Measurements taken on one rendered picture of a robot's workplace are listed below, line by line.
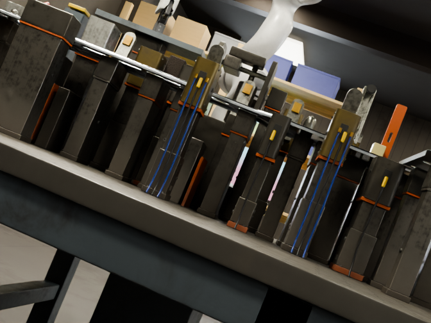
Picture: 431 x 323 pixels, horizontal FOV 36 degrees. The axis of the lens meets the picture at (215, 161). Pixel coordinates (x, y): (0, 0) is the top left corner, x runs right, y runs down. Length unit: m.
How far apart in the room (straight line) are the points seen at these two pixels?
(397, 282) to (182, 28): 6.10
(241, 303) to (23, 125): 0.85
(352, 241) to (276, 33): 1.01
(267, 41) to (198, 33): 4.93
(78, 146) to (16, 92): 0.22
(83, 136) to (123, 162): 0.13
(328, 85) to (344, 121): 5.48
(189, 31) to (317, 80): 1.47
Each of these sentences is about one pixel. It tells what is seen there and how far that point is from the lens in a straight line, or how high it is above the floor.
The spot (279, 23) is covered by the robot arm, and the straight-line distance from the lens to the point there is 2.35.
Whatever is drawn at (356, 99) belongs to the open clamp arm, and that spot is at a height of 1.09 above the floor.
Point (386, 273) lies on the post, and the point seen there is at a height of 0.74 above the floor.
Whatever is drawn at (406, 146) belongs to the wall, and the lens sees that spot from 11.15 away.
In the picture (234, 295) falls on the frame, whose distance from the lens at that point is 0.99.
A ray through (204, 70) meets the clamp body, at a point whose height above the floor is 1.02.
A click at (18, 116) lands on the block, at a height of 0.75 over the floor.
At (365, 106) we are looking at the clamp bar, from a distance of 1.95.
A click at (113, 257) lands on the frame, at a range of 1.02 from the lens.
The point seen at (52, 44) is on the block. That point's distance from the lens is 1.67.
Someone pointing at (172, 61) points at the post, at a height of 1.08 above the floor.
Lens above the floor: 0.74
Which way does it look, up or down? 3 degrees up
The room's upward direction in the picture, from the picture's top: 22 degrees clockwise
